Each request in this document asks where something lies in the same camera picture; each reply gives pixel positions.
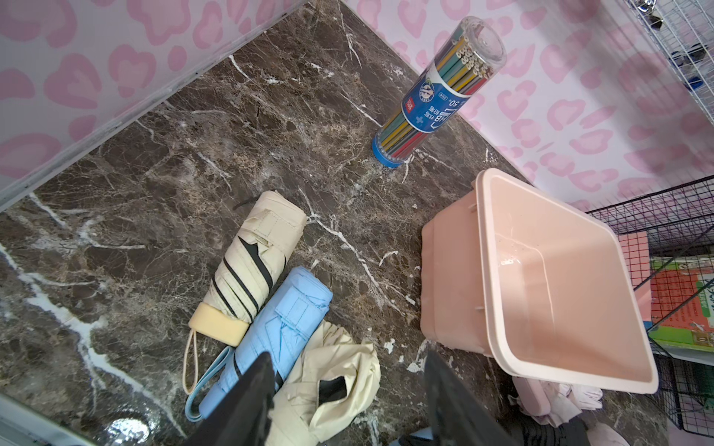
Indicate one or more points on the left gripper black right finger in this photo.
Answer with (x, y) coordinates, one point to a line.
(455, 416)

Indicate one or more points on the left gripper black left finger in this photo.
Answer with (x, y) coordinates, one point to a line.
(242, 416)

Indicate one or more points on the pink plastic storage box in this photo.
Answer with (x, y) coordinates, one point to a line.
(542, 288)

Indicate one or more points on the light blue umbrella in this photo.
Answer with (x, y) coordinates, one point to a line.
(422, 437)

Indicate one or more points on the pale pink crumpled umbrella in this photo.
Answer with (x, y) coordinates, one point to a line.
(554, 404)

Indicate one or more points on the beige folded umbrella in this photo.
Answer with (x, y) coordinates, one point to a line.
(334, 380)

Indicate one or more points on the black folded umbrella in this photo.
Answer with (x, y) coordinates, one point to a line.
(526, 431)

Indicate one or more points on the pink folder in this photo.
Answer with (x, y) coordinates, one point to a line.
(635, 248)

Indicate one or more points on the green red book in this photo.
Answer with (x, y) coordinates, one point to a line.
(682, 302)

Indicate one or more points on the colored pencil tube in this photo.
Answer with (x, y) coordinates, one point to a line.
(468, 59)

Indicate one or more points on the black wire desk organizer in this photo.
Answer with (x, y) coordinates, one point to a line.
(667, 239)

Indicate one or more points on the white wire wall basket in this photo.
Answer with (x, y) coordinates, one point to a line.
(683, 32)

